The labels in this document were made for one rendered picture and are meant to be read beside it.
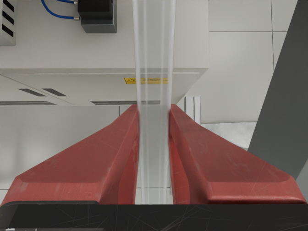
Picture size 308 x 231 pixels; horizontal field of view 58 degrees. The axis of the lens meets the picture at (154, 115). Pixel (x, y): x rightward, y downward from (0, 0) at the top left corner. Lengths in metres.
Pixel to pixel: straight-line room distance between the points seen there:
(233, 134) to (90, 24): 0.78
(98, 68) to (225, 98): 0.73
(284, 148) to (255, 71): 0.99
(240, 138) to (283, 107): 0.93
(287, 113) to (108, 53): 0.34
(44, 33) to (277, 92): 0.39
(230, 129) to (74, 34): 0.76
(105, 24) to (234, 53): 0.78
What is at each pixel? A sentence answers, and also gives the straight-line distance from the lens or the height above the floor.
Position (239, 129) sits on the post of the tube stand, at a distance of 1.10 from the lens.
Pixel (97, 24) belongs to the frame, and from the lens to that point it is 0.44.
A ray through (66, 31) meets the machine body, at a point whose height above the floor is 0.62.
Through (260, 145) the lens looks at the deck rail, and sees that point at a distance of 0.21.
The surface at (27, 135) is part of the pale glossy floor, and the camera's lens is 1.15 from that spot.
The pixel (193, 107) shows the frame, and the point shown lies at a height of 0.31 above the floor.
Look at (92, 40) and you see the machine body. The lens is 0.47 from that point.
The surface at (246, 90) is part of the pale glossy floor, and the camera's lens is 1.14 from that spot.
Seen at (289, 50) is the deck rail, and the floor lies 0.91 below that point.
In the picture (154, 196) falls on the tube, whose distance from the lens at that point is 0.16.
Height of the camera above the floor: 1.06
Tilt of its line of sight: 86 degrees down
